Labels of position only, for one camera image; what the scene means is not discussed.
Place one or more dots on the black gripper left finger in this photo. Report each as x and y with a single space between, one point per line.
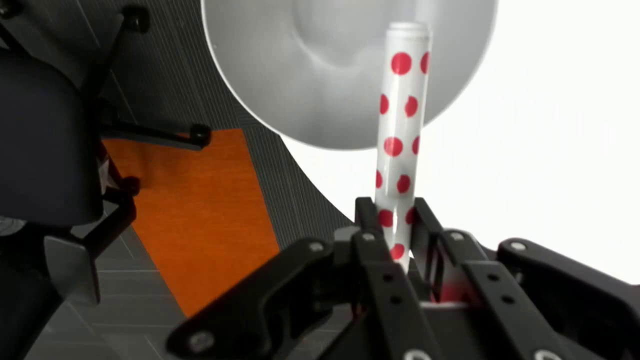
381 287

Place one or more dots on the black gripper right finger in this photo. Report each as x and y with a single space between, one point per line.
492 293

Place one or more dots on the white marker with red dots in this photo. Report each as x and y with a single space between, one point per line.
401 121

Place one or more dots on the grey bowl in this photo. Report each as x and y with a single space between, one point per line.
300 66

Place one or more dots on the black office chair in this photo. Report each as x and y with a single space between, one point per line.
41 133

